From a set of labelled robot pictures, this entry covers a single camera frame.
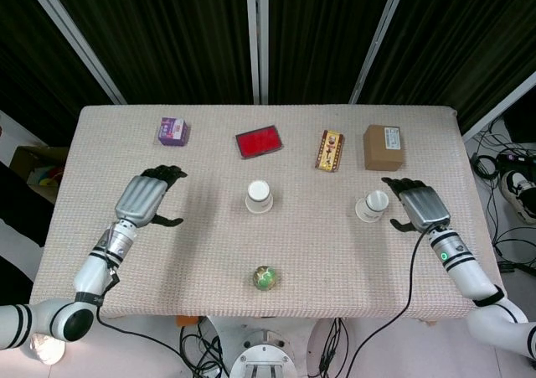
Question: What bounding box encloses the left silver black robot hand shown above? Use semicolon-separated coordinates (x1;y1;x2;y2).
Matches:
113;163;188;230

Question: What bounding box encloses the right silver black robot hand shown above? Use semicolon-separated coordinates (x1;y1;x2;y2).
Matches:
380;176;452;233

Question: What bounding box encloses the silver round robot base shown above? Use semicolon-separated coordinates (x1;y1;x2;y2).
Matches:
229;327;295;378

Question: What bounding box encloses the white paper cup blue band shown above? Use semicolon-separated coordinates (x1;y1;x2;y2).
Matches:
354;189;389;224
244;179;276;215

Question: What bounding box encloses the brown cardboard box white label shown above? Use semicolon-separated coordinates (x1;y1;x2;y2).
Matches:
362;124;406;172

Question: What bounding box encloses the purple cardboard box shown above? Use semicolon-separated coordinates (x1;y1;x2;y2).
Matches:
157;117;192;148

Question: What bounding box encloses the beige woven tablecloth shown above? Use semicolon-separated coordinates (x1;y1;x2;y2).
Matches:
28;104;506;323

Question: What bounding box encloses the white black sneaker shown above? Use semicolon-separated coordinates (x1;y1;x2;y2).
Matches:
500;168;536;225

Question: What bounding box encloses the open brown carton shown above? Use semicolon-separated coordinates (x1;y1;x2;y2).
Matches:
10;145;70;205

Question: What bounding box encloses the yellow red snack packet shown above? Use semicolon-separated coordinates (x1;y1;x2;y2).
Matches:
314;129;347;173

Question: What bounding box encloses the red ink pad case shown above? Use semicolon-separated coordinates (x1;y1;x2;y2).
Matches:
234;124;284;160

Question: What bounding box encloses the green gold nesting doll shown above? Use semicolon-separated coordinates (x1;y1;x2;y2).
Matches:
252;264;279;291

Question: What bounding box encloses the dark pleated curtain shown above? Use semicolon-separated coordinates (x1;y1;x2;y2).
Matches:
0;0;536;144

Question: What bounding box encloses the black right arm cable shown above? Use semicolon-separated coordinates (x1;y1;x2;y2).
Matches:
345;228;429;378

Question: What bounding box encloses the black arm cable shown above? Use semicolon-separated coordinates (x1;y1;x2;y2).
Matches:
95;302;221;378
345;228;429;378

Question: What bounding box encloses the black floor cable tangle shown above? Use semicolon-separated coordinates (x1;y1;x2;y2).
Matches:
469;116;536;277

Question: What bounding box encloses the white metal frame post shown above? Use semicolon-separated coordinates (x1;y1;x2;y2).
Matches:
20;0;127;106
349;0;410;106
460;70;536;141
245;0;270;106

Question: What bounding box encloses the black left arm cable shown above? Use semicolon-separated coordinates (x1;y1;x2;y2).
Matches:
95;302;221;378

